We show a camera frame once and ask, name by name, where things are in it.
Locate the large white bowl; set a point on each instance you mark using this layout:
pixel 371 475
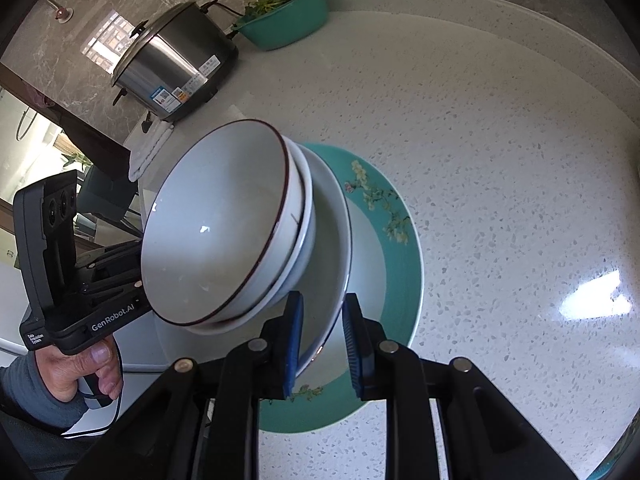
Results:
pixel 325 280

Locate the white bowl brown rim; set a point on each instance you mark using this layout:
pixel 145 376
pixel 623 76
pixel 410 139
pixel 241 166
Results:
pixel 296 262

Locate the left hand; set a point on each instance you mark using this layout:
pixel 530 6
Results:
pixel 60 373

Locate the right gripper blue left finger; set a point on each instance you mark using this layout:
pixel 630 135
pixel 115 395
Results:
pixel 293 318

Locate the steel rice cooker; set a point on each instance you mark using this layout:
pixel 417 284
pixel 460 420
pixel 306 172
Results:
pixel 177 62

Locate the white folded towel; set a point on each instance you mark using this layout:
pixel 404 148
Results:
pixel 144 146

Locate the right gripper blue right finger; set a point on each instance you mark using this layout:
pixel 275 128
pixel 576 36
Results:
pixel 362 338

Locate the teal floral plate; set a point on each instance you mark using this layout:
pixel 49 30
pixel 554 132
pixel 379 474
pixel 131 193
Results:
pixel 387 277

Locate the red floral bowl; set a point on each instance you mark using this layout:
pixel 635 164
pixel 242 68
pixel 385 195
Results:
pixel 222 225

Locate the green basin with greens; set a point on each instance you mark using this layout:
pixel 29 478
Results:
pixel 274 24

